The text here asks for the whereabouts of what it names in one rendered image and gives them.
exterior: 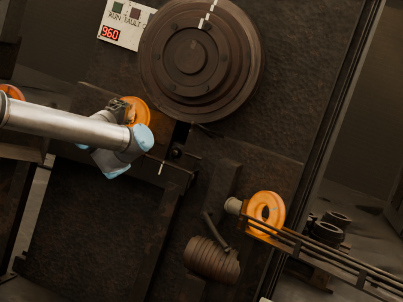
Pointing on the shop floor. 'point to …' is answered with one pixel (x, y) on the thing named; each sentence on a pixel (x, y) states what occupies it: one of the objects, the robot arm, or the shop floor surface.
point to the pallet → (324, 231)
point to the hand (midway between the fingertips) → (131, 111)
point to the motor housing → (206, 268)
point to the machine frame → (352, 60)
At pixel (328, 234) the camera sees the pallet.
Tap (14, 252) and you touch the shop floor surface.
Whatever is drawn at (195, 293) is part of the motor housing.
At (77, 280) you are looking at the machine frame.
